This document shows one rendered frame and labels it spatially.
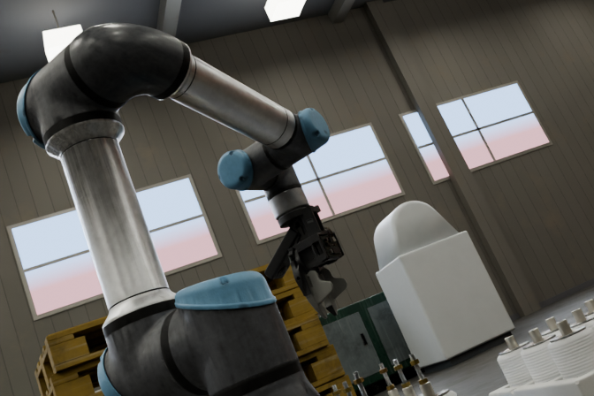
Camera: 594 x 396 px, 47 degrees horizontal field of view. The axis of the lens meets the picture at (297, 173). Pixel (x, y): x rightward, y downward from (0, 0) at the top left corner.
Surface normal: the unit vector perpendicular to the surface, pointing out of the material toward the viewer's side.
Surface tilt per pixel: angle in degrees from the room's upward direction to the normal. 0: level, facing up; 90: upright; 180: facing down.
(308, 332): 90
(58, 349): 90
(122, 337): 89
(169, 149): 90
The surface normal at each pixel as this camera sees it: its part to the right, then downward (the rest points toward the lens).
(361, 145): 0.26, -0.39
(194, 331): -0.59, -0.07
